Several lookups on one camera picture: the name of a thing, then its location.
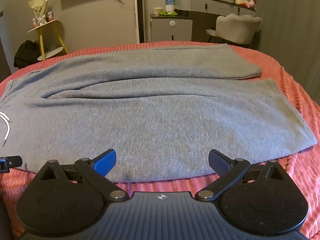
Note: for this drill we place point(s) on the grey vanity desk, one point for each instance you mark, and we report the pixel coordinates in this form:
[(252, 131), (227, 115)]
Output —
[(212, 7)]

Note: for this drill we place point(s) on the wrapped flower bouquet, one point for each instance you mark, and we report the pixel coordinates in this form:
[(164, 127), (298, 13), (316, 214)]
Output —
[(39, 8)]

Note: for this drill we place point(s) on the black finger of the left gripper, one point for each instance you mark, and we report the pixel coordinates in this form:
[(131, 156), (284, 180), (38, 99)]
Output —
[(6, 163)]

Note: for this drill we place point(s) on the yellow side table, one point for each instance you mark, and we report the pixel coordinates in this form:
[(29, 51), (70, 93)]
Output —
[(50, 39)]

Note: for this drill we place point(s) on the grey nightstand cabinet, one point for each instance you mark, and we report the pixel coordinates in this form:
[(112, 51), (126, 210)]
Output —
[(170, 28)]

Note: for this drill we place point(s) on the white shell back chair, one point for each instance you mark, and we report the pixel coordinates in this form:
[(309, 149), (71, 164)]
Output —
[(235, 28)]

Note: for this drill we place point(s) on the grey curtain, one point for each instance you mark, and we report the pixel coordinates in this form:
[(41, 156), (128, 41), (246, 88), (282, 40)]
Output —
[(290, 34)]

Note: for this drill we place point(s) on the blue white box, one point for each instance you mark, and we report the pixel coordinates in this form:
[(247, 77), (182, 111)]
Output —
[(169, 5)]

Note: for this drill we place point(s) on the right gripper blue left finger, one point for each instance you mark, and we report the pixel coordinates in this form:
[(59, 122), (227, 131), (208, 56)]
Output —
[(93, 171)]

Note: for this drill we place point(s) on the pink plush toy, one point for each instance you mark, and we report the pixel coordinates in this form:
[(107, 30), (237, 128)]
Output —
[(252, 4)]

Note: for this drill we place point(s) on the grey sweatpants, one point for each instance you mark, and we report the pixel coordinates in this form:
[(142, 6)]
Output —
[(161, 109)]

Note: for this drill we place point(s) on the black bag on floor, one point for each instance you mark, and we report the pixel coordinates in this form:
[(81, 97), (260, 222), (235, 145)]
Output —
[(27, 54)]

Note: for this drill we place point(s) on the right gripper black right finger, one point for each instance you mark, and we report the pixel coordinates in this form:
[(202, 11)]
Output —
[(230, 172)]

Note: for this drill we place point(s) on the pink ribbed bedspread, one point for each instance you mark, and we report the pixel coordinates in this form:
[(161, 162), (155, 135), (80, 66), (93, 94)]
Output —
[(303, 167)]

